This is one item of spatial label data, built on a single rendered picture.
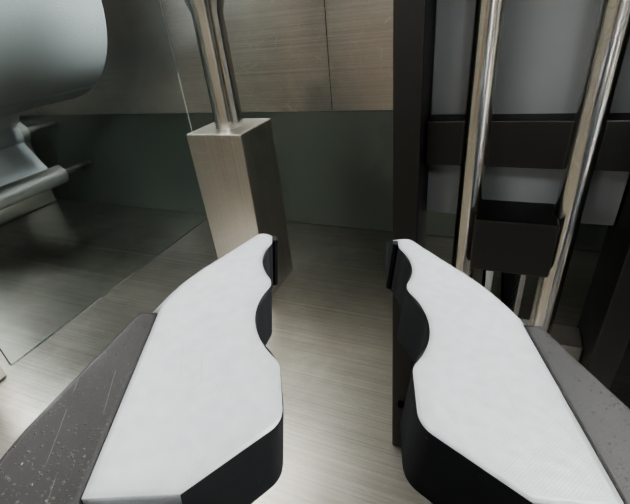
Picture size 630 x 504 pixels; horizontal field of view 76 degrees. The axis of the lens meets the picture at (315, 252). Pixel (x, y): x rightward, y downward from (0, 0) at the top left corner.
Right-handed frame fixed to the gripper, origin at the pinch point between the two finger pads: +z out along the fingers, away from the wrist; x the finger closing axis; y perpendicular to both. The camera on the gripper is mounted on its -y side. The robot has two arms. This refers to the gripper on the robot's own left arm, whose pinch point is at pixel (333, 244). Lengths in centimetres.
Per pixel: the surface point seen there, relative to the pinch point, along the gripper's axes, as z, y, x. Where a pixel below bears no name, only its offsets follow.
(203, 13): 46.6, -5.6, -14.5
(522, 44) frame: 16.0, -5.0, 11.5
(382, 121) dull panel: 63, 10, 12
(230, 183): 44.0, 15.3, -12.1
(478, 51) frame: 14.6, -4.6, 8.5
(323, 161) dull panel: 68, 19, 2
